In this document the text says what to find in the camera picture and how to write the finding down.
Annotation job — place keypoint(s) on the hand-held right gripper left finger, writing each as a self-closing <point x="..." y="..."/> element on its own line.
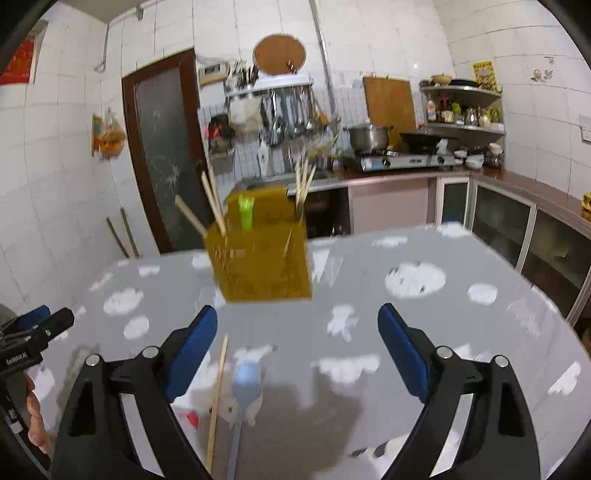
<point x="194" y="350"/>

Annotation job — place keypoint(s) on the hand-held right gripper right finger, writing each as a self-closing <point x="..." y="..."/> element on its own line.
<point x="401" y="350"/>

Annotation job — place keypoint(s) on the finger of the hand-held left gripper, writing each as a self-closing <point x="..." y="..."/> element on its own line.
<point x="60" y="321"/>
<point x="34" y="314"/>

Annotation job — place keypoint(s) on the wooden chopstick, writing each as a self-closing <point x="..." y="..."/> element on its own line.
<point x="298" y="184"/>
<point x="217" y="191"/>
<point x="217" y="401"/>
<point x="213" y="203"/>
<point x="191" y="217"/>
<point x="304" y="182"/>
<point x="310" y="182"/>

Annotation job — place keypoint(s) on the light blue plastic spoon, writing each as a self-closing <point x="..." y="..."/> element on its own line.
<point x="247" y="383"/>

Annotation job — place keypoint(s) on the yellow plastic utensil basket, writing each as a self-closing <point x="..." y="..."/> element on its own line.
<point x="263" y="267"/>

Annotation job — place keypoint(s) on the green plastic utensil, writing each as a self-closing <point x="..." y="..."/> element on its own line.
<point x="246" y="212"/>

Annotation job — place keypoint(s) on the person's left hand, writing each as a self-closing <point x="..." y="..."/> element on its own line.
<point x="37" y="424"/>

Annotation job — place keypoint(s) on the grey cloud-print tablecloth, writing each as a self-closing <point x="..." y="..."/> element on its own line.
<point x="461" y="332"/>

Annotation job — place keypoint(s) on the kitchen counter cabinet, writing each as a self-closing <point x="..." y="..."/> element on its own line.
<point x="498" y="221"/>

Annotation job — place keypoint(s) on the brown frosted glass door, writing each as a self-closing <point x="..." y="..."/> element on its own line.
<point x="161" y="161"/>

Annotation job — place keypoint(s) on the steel gas stove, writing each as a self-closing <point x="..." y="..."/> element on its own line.
<point x="401" y="161"/>

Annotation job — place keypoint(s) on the hanging orange plastic bag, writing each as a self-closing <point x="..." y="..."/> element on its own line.
<point x="111" y="138"/>

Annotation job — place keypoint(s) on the white ceramic bowl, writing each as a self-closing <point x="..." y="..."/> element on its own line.
<point x="473" y="161"/>

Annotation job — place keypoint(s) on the black wok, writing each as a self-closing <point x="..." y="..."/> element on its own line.
<point x="425" y="141"/>

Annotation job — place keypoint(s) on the steel cooking pot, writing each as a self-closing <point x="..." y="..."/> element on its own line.
<point x="367" y="138"/>

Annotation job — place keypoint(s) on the glass jar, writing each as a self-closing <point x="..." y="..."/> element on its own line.
<point x="495" y="156"/>

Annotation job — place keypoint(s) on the metal corner shelf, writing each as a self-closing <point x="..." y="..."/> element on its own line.
<point x="466" y="128"/>

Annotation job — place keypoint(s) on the hanging white cloth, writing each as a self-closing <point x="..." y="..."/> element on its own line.
<point x="244" y="115"/>

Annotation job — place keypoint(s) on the row of condiment bottles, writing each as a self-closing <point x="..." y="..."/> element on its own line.
<point x="443" y="113"/>

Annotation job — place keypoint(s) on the rectangular wooden cutting board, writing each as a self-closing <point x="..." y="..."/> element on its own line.
<point x="388" y="104"/>

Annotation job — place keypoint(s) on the row of hanging ladles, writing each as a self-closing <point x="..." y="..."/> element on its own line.
<point x="286" y="115"/>

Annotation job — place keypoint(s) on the beige bowl on shelf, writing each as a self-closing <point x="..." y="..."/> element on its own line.
<point x="442" y="79"/>

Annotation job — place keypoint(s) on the black pan on shelf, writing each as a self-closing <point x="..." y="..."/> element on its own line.
<point x="464" y="83"/>

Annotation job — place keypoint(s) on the white electrical box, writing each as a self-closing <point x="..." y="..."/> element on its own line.
<point x="213" y="74"/>

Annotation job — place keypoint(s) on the chopstick holder on rack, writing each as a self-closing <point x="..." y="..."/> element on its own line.
<point x="242" y="74"/>

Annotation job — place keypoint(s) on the round wooden board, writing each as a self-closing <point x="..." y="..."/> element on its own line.
<point x="277" y="53"/>

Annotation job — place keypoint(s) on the metal wall rack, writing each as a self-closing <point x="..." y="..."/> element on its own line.
<point x="277" y="83"/>

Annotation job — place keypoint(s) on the wall socket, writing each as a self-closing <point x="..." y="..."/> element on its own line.
<point x="585" y="129"/>

